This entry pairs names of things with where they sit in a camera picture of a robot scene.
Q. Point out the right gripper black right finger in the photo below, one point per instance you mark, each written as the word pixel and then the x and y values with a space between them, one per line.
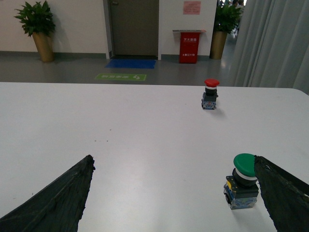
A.
pixel 285 197

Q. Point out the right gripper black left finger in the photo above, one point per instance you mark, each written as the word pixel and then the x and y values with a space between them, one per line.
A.
pixel 56 208

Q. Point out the green mushroom push button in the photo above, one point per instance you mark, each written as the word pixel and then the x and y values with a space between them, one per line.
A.
pixel 240 189

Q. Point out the red mushroom push button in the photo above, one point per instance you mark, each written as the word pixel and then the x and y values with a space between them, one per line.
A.
pixel 210 95

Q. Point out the green floor sign sticker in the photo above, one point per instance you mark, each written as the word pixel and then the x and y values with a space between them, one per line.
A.
pixel 121 76

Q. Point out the grey curtain right side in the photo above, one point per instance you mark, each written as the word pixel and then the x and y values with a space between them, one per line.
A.
pixel 272 48

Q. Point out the blue floor mat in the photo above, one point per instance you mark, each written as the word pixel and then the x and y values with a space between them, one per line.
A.
pixel 132 63

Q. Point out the red fire extinguisher cabinet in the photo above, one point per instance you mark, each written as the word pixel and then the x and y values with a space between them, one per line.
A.
pixel 189 42

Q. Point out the left potted green plant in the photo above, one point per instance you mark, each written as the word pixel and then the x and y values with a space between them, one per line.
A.
pixel 37 22

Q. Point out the potted green plant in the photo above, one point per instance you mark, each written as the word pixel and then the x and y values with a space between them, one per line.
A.
pixel 37 22
pixel 226 19

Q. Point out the right potted green plant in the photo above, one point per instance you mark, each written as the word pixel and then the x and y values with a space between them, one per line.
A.
pixel 226 19

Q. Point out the grey door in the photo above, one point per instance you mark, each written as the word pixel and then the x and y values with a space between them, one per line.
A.
pixel 135 25

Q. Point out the pink wall notice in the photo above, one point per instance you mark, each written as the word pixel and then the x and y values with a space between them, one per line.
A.
pixel 191 7

